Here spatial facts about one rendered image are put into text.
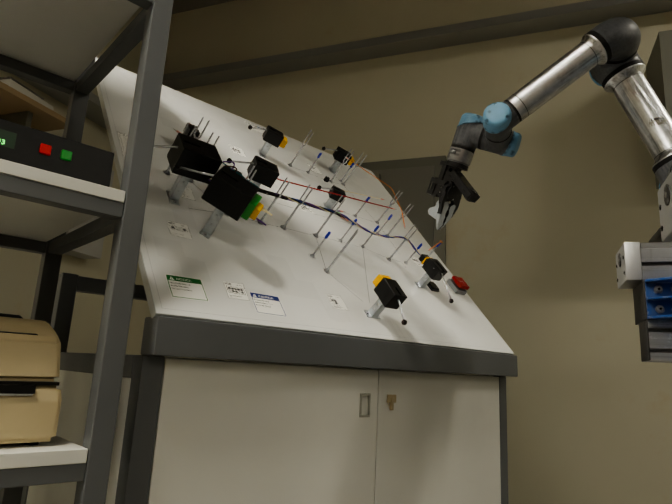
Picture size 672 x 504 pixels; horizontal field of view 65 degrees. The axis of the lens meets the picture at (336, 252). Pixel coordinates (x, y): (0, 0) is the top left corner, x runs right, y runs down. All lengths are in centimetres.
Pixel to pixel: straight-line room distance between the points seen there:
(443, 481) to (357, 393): 40
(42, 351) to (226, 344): 29
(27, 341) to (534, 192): 293
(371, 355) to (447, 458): 44
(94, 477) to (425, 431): 85
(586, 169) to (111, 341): 298
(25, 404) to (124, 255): 26
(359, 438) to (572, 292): 219
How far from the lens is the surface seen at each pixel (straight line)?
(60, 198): 90
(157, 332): 94
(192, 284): 104
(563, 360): 323
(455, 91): 373
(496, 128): 153
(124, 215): 92
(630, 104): 173
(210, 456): 105
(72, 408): 129
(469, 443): 163
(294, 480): 117
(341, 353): 117
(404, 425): 140
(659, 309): 137
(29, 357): 94
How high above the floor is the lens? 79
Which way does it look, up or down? 13 degrees up
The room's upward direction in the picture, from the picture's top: 3 degrees clockwise
